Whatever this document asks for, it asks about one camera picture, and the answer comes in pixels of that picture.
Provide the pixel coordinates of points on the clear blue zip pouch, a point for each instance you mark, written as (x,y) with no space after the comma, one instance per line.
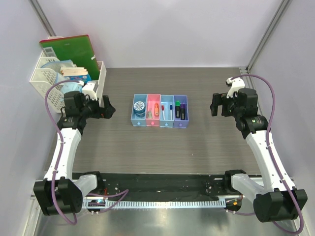
(57,65)

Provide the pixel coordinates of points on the green folder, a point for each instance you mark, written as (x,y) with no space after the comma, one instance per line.
(78,49)

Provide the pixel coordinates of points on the teal plastic bin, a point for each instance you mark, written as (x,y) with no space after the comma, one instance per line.
(166,100)

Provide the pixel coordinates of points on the wooden sticks box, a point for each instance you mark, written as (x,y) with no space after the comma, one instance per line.
(75,73)

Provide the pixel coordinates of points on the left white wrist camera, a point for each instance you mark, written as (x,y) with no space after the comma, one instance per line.
(89,89)

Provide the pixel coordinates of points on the orange highlighter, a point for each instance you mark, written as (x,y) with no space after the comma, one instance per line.
(156,110)

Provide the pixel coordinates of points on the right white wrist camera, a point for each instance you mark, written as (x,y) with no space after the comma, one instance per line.
(235,85)

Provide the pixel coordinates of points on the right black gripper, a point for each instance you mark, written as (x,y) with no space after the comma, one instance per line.
(221,99)

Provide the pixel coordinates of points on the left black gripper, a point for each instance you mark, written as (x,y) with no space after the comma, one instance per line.
(106,112)

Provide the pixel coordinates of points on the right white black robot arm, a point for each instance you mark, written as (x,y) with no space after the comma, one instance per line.
(274,200)

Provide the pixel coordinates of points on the pink plastic bin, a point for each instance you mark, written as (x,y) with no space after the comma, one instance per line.
(150,104)

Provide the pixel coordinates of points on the blue round jar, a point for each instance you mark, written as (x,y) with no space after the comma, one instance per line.
(139,108)

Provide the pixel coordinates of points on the blue cap whiteboard marker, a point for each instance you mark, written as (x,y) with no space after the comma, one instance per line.
(171,111)

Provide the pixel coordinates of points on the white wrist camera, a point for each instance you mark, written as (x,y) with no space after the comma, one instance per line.
(89,89)
(235,85)

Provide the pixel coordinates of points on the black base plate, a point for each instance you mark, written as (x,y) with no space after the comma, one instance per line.
(165,187)

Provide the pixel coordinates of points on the purple plastic bin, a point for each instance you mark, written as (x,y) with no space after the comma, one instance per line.
(178,123)

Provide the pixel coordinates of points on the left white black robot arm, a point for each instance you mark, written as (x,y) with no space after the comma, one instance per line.
(58,193)

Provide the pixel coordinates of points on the slotted cable duct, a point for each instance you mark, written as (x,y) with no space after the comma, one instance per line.
(159,205)

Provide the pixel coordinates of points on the purple highlighter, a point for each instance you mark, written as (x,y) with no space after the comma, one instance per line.
(183,111)

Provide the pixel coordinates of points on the blue face mask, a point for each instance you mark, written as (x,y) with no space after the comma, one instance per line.
(70,86)

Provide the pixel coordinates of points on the green highlighter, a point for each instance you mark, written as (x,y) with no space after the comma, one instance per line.
(177,109)

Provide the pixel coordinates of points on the light blue plastic bin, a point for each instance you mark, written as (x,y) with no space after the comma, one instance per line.
(137,121)

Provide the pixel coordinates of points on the red cap whiteboard marker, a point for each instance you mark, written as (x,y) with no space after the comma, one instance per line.
(163,113)

